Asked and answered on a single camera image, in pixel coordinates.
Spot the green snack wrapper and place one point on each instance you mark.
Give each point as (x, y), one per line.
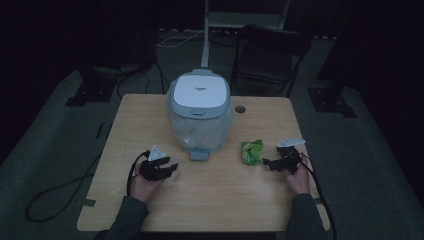
(252, 152)

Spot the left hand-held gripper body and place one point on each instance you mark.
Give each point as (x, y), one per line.
(150, 166)

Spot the person's right hand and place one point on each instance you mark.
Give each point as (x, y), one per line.
(298, 180)

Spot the black folding chair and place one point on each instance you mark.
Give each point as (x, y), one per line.
(266, 56)

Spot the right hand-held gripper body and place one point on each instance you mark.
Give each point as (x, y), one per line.
(289, 157)

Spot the person's left hand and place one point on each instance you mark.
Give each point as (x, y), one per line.
(143, 186)

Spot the white metal stand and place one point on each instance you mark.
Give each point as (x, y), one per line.
(233, 20)

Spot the grey lidded trash can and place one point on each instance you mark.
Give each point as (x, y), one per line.
(199, 113)

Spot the black stand base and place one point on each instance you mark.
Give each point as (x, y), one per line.
(330, 98)
(91, 91)

